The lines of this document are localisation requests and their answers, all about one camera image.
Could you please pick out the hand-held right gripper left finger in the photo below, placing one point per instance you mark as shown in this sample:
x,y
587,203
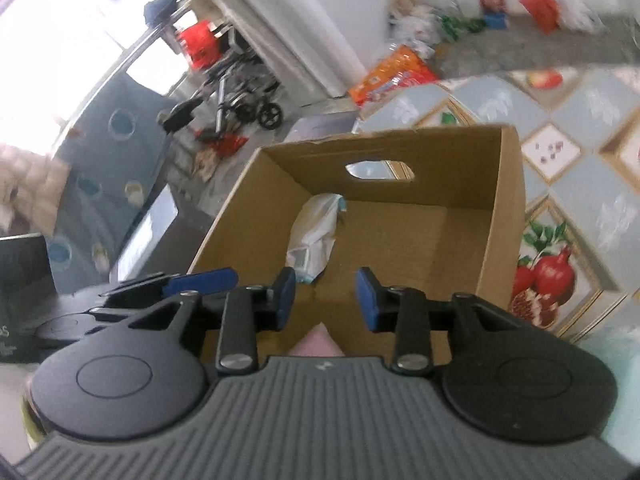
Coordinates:
x,y
284,300

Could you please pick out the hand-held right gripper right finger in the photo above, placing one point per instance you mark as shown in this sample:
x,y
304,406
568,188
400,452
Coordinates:
x,y
366,300

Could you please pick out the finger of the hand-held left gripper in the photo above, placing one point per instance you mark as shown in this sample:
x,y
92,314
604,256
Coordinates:
x,y
200,281
135,289

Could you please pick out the pink plush toy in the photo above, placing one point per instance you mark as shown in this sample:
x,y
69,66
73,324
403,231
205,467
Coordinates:
x,y
320,345

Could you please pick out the white wipes packet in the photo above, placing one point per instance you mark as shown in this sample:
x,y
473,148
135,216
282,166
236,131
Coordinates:
x,y
312,230

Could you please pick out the brown cardboard box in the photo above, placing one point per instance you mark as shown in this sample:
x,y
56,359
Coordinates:
x,y
425,240

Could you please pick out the beige fluffy cloth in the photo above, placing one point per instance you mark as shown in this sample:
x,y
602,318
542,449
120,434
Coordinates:
x,y
30,185

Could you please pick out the blue dotted blanket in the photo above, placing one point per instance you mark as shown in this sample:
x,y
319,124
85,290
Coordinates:
x,y
100,160

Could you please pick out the red snack wrappers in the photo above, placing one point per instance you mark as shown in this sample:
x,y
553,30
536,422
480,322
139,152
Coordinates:
x,y
222,141

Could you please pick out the grey plastic container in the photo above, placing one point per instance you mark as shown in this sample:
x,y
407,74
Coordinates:
x,y
320,129

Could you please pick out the folded wheelchair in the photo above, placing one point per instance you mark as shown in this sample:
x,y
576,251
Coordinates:
x,y
240,90

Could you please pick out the orange snack packet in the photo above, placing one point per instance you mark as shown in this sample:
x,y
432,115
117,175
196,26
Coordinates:
x,y
395,75

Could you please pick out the fruit printed mat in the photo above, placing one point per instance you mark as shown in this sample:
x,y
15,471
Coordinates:
x,y
590,160

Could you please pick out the crumpled white plastic bags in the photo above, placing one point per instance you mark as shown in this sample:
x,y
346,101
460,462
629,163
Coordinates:
x,y
415,22

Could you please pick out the blue garment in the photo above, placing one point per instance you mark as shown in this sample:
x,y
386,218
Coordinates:
x,y
167,0

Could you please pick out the green packet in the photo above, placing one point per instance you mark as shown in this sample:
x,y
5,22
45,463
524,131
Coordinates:
x,y
457,25

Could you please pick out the small blue box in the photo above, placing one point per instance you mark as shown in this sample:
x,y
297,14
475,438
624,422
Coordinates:
x,y
495,21

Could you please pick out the small red white pack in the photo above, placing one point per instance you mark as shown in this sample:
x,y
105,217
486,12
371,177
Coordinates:
x,y
491,0

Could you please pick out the red gift bag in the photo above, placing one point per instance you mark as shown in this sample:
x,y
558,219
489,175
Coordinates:
x,y
539,2

